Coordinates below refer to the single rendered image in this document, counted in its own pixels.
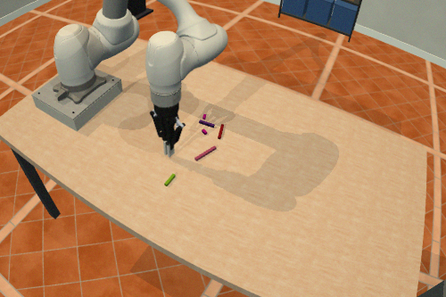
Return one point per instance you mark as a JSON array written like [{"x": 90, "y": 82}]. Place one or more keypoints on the pink rod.
[{"x": 205, "y": 153}]

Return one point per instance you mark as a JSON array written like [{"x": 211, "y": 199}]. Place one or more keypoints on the purple rod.
[{"x": 207, "y": 123}]

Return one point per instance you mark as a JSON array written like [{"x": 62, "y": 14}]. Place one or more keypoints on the lime green rod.
[{"x": 169, "y": 180}]

